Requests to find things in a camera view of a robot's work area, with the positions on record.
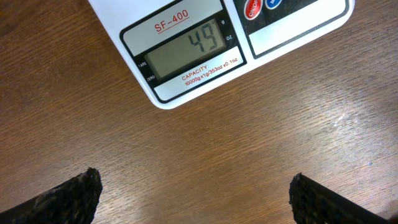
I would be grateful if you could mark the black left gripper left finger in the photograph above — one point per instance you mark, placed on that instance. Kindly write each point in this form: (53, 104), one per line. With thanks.
(74, 201)

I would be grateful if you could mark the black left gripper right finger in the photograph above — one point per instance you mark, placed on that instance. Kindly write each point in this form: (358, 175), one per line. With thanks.
(311, 202)

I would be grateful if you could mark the white digital kitchen scale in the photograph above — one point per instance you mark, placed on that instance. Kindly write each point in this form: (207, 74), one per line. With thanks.
(179, 50)

